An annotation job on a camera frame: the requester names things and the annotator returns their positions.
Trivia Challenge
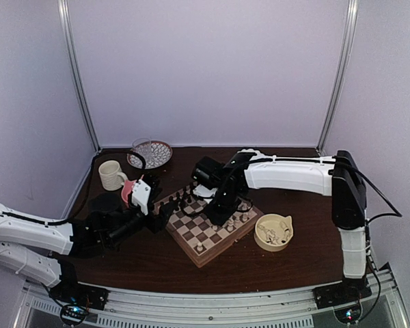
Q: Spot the white scalloped bowl black rim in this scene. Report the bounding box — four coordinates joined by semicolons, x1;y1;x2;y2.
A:
238;148;261;156

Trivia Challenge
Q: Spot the wooden chess board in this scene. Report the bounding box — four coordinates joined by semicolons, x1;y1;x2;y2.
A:
166;196;263;268

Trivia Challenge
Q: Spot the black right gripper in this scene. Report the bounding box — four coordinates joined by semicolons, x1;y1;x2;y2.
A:
203;187;242;226

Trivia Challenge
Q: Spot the aluminium frame post left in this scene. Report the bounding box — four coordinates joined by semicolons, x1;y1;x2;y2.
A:
57;0;101;152

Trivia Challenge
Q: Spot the pink cat ear bowl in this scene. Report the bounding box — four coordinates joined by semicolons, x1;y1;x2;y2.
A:
121;176;144;208

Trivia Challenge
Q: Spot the aluminium frame post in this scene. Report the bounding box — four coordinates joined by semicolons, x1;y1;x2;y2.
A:
57;0;101;152
316;0;359;156

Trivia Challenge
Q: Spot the white ribbed mug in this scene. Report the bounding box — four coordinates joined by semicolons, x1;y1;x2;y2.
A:
98;160;128;191

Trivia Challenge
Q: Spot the aluminium front rail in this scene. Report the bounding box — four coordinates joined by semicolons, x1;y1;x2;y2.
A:
15;268;400;328

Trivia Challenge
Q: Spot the patterned ceramic plate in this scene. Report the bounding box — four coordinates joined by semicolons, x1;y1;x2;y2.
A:
145;141;173;169

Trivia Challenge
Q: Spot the clear drinking glass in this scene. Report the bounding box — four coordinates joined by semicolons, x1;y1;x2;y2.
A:
133;137;153;165

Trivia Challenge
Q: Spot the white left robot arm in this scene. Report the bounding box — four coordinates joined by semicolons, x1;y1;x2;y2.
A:
0;174;178;303

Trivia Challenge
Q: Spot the aluminium frame post right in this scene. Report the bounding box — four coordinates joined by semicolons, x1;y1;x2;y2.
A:
316;0;359;156

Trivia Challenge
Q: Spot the cream cat ear bowl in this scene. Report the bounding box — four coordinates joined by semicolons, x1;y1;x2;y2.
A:
254;214;294;252

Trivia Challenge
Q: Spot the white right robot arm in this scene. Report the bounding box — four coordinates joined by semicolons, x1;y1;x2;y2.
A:
191;149;368;302

